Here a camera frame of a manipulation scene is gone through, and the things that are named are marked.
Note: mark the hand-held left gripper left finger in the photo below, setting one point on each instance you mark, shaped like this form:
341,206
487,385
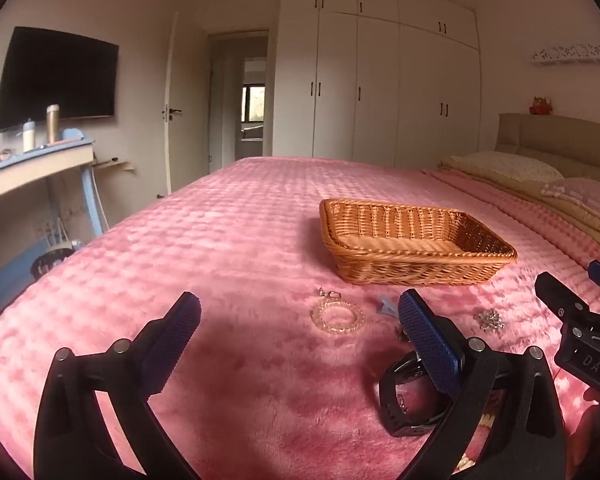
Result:
177,332

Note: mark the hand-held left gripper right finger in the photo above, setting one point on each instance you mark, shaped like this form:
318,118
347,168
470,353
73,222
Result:
427,340

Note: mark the light blue hair clip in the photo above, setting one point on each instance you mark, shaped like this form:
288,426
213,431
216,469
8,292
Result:
386,307

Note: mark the black wrist watch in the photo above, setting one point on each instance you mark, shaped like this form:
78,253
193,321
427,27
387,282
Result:
405,412

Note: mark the brown wicker basket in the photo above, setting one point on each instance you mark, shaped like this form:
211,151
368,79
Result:
415,240

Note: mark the silver rhinestone brooch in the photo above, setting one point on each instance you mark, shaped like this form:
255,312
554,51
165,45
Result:
489,320

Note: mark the pink patterned pillow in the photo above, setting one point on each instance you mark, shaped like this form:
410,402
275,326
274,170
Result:
587,195

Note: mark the pink plush blanket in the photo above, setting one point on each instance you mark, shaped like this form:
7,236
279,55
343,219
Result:
240,240

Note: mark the cream floral pillow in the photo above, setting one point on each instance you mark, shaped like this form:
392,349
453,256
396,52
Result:
510,166

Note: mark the red plush toy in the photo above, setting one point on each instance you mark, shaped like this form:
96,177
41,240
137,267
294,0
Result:
539,106

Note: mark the blue and white desk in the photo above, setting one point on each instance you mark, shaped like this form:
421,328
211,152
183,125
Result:
40,165

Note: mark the white room door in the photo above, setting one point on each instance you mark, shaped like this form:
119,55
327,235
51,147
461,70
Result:
172,105

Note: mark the gold thermos bottle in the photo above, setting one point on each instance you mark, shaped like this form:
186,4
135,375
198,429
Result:
53,122

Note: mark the white bottle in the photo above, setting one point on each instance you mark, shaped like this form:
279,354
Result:
28,136

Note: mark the white wardrobe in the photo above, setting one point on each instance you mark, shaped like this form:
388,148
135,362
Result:
380,80

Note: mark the small wooden wall shelf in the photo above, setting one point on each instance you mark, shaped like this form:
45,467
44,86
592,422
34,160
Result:
114,164

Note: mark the white lace wall shelf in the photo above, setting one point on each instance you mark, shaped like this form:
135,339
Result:
575,54

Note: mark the black wall television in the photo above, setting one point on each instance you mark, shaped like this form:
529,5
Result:
55,77

